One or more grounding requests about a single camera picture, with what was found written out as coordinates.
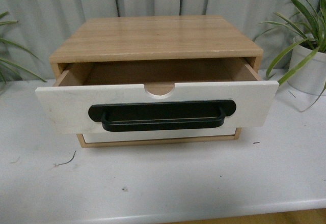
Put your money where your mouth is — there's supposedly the white-front open top drawer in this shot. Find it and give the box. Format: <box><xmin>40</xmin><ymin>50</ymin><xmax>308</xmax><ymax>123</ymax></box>
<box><xmin>36</xmin><ymin>58</ymin><xmax>278</xmax><ymax>136</ymax></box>

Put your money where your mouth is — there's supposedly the light wooden drawer cabinet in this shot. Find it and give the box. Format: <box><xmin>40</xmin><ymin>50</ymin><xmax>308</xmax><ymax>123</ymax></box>
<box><xmin>50</xmin><ymin>16</ymin><xmax>263</xmax><ymax>147</ymax></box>

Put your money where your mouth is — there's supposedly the white lower drawer front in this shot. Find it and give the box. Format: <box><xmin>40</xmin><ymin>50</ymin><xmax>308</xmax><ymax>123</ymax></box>
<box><xmin>83</xmin><ymin>127</ymin><xmax>236</xmax><ymax>143</ymax></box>

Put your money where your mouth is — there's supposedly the grey corrugated curtain backdrop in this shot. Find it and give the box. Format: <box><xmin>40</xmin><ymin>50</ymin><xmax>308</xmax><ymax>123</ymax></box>
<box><xmin>1</xmin><ymin>0</ymin><xmax>318</xmax><ymax>80</ymax></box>

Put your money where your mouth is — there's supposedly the white plant pot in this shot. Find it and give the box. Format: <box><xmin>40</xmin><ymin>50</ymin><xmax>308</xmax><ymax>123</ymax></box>
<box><xmin>287</xmin><ymin>44</ymin><xmax>325</xmax><ymax>96</ymax></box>

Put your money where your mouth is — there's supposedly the green plant leaves left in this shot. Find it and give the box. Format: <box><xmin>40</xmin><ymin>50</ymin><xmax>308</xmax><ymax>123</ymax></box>
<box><xmin>1</xmin><ymin>11</ymin><xmax>46</xmax><ymax>92</ymax></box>

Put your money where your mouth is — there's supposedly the green spider plant right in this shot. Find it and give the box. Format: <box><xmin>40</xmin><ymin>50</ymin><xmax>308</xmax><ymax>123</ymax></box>
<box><xmin>254</xmin><ymin>0</ymin><xmax>325</xmax><ymax>101</ymax></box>

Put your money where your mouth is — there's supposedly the black metal drawer handle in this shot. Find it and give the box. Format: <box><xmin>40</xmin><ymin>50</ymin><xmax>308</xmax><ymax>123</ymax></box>
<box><xmin>88</xmin><ymin>100</ymin><xmax>237</xmax><ymax>132</ymax></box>

